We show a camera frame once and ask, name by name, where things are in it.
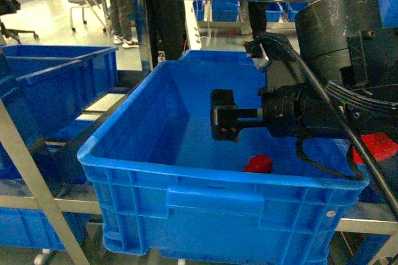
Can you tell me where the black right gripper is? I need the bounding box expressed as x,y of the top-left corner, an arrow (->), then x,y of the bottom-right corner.
239,84 -> 345,138

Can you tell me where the red toy block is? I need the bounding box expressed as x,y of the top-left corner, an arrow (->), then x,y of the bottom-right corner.
243,154 -> 273,174

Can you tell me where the blue crate lower left shelf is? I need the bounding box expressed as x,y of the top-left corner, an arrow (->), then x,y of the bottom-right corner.
0,205 -> 91,252

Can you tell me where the blue crate behind target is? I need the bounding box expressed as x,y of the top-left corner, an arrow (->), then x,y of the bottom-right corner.
179,50 -> 266,66

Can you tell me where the person in black trousers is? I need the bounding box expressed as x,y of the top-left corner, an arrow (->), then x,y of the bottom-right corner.
248,1 -> 267,39

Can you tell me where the large blue target crate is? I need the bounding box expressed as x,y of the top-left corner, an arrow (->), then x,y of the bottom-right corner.
77,61 -> 369,264

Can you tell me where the person in grey trousers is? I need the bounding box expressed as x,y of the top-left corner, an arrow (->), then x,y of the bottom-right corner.
110,0 -> 139,49

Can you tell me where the office chair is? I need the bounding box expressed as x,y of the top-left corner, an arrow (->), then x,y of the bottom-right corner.
68,0 -> 108,34

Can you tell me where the blue crate left neighbour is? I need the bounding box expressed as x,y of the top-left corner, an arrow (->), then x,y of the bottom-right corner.
2,45 -> 118,137

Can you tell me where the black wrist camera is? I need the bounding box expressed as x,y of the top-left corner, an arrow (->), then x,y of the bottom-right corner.
210,89 -> 238,142

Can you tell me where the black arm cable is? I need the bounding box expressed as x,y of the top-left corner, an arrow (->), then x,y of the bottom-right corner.
244,33 -> 398,213

